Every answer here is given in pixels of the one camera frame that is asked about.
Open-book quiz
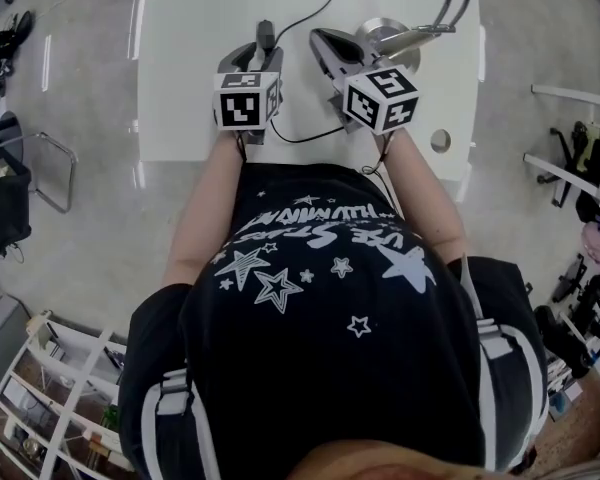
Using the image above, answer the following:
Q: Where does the white shelving rack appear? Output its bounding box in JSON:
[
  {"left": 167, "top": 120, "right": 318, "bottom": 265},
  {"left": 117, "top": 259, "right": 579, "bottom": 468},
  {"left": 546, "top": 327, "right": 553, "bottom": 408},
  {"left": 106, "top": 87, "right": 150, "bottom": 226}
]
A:
[{"left": 0, "top": 310, "right": 136, "bottom": 480}]

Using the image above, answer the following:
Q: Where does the silver desk lamp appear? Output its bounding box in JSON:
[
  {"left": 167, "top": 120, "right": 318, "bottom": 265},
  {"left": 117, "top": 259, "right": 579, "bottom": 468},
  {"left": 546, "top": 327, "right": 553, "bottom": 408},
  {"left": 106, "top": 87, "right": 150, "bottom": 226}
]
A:
[{"left": 354, "top": 0, "right": 477, "bottom": 75}]

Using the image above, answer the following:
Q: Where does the person's left forearm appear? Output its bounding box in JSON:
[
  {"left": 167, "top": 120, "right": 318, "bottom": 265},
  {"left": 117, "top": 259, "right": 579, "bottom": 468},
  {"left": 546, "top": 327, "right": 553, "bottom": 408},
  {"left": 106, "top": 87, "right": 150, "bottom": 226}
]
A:
[{"left": 162, "top": 132, "right": 244, "bottom": 289}]

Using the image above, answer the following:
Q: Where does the grey box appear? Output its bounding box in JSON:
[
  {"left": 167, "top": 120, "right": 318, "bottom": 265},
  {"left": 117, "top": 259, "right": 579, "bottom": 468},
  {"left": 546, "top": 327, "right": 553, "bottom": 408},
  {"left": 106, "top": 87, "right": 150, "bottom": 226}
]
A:
[{"left": 0, "top": 295, "right": 34, "bottom": 394}]

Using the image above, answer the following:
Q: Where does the black star-print T-shirt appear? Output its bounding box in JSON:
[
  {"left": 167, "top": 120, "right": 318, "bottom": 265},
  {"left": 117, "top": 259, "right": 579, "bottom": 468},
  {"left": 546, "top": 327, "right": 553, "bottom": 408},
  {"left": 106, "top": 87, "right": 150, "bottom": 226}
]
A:
[{"left": 117, "top": 161, "right": 551, "bottom": 480}]

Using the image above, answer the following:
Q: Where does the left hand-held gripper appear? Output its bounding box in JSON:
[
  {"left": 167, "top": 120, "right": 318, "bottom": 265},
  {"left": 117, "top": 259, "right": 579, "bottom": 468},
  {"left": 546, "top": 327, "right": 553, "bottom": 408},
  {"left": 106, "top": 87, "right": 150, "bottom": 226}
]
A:
[{"left": 212, "top": 41, "right": 285, "bottom": 147}]

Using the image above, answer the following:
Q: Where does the black backpack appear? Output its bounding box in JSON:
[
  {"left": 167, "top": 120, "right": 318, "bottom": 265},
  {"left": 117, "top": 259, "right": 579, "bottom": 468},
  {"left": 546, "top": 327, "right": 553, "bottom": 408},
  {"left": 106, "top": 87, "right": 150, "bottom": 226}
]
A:
[{"left": 0, "top": 10, "right": 36, "bottom": 62}]

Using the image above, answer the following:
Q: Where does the black equipment pile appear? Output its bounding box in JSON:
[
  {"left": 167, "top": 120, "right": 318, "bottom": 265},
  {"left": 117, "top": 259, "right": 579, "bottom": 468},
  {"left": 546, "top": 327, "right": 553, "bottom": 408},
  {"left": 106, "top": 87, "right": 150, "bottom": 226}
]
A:
[{"left": 0, "top": 57, "right": 16, "bottom": 107}]

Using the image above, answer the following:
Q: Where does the black chrome-frame chair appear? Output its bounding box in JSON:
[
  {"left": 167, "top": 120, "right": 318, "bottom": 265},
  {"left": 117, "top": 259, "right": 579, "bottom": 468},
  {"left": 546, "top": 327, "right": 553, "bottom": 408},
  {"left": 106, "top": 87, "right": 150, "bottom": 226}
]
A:
[{"left": 0, "top": 110, "right": 79, "bottom": 289}]

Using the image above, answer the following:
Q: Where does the black lamp cable with switch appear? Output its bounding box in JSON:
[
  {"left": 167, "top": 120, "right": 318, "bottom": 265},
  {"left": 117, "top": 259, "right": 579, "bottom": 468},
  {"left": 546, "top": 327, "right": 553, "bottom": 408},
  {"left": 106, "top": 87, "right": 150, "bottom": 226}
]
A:
[{"left": 256, "top": 0, "right": 350, "bottom": 144}]

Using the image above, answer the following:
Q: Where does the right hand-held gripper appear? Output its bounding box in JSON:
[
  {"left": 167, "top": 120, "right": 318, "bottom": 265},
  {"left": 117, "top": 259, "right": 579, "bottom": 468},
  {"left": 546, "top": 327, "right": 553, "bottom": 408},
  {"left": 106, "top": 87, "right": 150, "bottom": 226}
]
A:
[{"left": 309, "top": 28, "right": 421, "bottom": 136}]

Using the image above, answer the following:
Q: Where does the white table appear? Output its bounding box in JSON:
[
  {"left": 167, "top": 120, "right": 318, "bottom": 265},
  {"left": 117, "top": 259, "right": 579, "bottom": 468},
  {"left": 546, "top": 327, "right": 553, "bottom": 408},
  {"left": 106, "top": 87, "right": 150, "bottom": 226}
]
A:
[
  {"left": 522, "top": 65, "right": 600, "bottom": 215},
  {"left": 138, "top": 0, "right": 486, "bottom": 204}
]

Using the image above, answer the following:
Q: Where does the white harness strap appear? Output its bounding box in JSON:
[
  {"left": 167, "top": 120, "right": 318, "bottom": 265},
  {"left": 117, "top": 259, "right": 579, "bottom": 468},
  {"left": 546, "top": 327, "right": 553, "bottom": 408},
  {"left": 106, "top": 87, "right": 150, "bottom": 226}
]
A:
[
  {"left": 457, "top": 252, "right": 549, "bottom": 472},
  {"left": 139, "top": 367, "right": 221, "bottom": 480}
]

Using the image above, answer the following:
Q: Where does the person's right forearm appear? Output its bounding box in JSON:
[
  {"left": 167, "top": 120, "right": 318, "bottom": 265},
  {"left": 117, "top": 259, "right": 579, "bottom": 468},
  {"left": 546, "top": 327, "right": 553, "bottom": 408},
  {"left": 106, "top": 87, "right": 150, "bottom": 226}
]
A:
[{"left": 377, "top": 130, "right": 469, "bottom": 269}]

